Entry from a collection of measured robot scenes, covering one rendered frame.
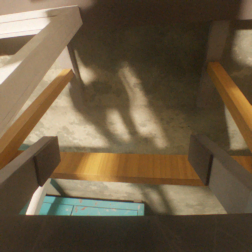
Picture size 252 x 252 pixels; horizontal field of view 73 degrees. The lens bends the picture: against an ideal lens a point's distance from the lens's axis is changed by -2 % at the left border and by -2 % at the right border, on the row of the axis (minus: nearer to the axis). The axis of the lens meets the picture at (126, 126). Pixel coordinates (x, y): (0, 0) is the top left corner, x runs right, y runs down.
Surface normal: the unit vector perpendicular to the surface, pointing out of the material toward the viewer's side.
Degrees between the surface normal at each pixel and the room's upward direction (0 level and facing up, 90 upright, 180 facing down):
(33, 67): 90
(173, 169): 90
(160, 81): 0
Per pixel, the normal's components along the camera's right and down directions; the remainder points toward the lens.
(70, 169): -0.10, -0.76
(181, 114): -0.11, 0.65
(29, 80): 0.99, 0.00
